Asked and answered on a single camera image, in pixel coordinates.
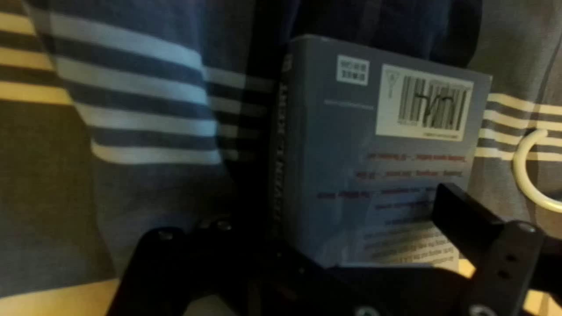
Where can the plaid bedspread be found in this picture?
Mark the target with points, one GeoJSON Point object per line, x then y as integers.
{"type": "Point", "coordinates": [128, 146]}

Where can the grey-blue paperback book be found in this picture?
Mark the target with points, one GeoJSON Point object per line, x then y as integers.
{"type": "Point", "coordinates": [351, 151]}

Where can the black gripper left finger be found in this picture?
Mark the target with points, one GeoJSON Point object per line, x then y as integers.
{"type": "Point", "coordinates": [193, 274]}

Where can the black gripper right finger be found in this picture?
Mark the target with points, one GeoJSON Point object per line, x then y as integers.
{"type": "Point", "coordinates": [502, 257]}

